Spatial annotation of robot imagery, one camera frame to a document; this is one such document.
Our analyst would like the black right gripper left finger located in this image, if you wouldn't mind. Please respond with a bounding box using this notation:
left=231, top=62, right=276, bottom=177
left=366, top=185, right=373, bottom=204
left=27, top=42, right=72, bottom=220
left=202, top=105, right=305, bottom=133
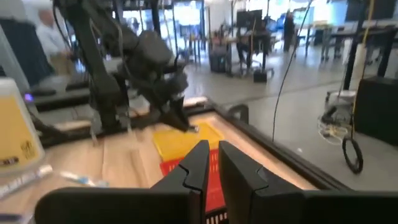
left=34, top=139, right=210, bottom=224

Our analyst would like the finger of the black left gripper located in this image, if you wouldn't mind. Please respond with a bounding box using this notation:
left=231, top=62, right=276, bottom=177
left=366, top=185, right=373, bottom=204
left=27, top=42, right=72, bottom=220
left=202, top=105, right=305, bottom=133
left=160, top=101, right=187, bottom=131
left=172, top=96, right=199, bottom=133

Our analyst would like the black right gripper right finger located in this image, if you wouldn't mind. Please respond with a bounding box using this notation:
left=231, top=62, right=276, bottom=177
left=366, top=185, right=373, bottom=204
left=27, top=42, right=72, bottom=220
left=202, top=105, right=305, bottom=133
left=218, top=140, right=398, bottom=224

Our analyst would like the small white blue tube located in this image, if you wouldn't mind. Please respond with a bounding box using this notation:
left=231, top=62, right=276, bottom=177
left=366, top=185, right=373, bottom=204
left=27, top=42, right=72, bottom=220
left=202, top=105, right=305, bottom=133
left=58, top=170, right=109, bottom=189

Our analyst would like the yellow plastic basket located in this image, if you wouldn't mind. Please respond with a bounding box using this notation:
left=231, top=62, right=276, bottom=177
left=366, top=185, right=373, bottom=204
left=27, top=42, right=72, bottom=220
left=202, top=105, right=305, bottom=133
left=152, top=121, right=225, bottom=162

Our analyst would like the red plastic basket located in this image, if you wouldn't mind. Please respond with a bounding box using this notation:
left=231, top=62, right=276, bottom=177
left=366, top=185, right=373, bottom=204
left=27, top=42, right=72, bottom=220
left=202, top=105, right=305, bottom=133
left=159, top=148, right=228, bottom=214

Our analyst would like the black plastic basket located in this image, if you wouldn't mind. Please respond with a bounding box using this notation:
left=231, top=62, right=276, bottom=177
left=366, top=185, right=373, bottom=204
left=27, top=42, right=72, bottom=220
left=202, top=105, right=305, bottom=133
left=205, top=208, right=229, bottom=224

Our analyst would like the distant office workstation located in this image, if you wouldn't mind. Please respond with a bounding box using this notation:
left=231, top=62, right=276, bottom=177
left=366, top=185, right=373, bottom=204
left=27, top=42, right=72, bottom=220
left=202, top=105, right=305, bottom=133
left=210, top=9, right=274, bottom=83

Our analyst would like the dark desk with keyboard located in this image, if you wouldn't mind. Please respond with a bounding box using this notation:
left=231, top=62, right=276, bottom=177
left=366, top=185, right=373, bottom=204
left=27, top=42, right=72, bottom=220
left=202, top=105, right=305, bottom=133
left=30, top=79, right=94, bottom=111

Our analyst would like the person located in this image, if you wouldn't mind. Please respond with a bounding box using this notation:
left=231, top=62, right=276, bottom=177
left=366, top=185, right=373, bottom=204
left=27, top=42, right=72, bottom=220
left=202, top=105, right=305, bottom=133
left=282, top=12, right=295, bottom=53
left=35, top=9, right=75, bottom=77

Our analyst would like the black box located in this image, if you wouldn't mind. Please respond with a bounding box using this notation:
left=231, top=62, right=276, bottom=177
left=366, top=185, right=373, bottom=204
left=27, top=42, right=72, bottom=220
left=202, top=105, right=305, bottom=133
left=354, top=76, right=398, bottom=147

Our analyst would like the yellow container with white lid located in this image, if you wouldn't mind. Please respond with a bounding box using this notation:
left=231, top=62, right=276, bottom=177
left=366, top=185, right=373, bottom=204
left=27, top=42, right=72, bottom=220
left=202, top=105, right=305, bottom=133
left=0, top=77, right=46, bottom=175

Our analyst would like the black standing desk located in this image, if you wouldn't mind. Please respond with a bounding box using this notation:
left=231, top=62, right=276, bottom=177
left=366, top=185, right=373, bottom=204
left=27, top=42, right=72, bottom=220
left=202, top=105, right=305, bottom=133
left=310, top=0, right=398, bottom=91

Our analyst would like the black aluminium table frame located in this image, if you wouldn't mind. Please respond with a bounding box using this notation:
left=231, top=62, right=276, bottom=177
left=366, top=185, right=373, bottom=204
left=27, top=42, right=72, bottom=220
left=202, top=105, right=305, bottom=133
left=30, top=99, right=352, bottom=191

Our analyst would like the long black floor cable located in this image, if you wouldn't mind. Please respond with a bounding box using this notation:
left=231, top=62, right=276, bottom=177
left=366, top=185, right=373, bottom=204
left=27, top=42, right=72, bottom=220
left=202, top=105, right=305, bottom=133
left=272, top=0, right=313, bottom=142

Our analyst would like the white cable bundle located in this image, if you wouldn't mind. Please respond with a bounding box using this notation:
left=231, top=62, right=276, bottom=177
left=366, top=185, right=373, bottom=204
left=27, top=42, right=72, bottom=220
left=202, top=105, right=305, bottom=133
left=317, top=90, right=357, bottom=146

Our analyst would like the black cable coil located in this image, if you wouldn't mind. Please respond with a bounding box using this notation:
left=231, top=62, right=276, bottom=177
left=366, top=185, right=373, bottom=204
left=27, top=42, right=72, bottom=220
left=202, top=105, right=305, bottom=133
left=341, top=136, right=364, bottom=174

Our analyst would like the yellow hanging cable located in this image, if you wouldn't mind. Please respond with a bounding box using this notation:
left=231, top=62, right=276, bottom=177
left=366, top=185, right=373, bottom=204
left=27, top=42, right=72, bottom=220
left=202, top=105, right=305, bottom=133
left=351, top=0, right=376, bottom=138

